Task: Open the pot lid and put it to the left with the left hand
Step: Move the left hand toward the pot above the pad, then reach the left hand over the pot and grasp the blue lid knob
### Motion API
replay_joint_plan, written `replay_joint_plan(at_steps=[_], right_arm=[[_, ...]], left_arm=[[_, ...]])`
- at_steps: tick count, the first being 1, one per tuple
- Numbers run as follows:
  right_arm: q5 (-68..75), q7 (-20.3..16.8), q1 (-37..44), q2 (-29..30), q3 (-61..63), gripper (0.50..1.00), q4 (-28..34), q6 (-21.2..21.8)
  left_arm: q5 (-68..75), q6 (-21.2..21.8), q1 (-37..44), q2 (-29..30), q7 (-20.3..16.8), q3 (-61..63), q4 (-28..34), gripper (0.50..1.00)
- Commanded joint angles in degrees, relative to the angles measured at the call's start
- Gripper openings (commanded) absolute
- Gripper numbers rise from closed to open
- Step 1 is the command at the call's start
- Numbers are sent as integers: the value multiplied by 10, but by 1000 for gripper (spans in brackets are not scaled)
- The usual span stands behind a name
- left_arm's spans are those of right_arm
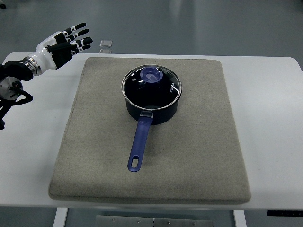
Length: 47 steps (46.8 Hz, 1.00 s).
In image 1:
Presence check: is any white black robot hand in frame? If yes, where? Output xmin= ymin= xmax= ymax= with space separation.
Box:
xmin=22 ymin=23 xmax=93 ymax=76

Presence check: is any glass pot lid blue knob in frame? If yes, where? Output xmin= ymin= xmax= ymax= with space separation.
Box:
xmin=122 ymin=65 xmax=182 ymax=109

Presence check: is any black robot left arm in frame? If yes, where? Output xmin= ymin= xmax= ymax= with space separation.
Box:
xmin=0 ymin=61 xmax=36 ymax=130

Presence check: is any lower floor metal plate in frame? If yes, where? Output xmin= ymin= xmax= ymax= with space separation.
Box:
xmin=99 ymin=49 xmax=112 ymax=54

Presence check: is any floor metal plate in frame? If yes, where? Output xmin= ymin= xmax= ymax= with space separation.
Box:
xmin=99 ymin=40 xmax=113 ymax=48
xmin=99 ymin=49 xmax=112 ymax=54

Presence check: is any upper floor metal plate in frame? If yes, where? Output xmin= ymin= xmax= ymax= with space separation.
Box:
xmin=99 ymin=40 xmax=113 ymax=48

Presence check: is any dark blue saucepan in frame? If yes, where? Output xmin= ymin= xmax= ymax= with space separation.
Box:
xmin=125 ymin=99 xmax=178 ymax=172

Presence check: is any white table leg left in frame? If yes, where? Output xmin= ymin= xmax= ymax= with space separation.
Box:
xmin=53 ymin=208 xmax=68 ymax=227

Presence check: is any white table leg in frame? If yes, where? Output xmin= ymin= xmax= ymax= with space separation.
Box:
xmin=53 ymin=208 xmax=68 ymax=227
xmin=233 ymin=210 xmax=247 ymax=227

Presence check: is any beige fabric mat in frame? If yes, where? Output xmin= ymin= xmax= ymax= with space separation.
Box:
xmin=48 ymin=57 xmax=251 ymax=204

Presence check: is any white table leg right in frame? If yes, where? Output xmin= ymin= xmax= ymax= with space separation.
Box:
xmin=233 ymin=210 xmax=247 ymax=227

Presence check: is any table control panel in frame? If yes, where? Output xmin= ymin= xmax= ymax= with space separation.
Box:
xmin=267 ymin=210 xmax=303 ymax=217

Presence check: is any metal table base plate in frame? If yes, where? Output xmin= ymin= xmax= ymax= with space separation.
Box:
xmin=95 ymin=215 xmax=214 ymax=227

